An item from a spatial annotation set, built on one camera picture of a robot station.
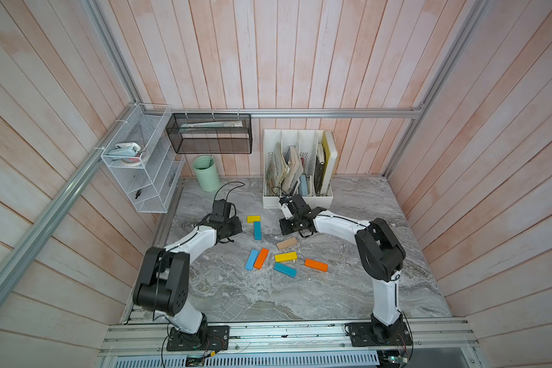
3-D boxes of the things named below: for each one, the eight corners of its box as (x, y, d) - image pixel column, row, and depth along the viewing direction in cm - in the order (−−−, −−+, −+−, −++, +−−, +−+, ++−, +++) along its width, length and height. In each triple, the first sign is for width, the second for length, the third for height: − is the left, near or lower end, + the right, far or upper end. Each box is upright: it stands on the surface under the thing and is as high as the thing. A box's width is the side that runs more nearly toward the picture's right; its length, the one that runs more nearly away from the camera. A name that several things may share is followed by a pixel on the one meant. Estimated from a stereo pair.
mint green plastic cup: (197, 194, 116) (189, 173, 104) (202, 177, 124) (195, 155, 112) (217, 194, 116) (211, 173, 104) (221, 177, 124) (216, 155, 112)
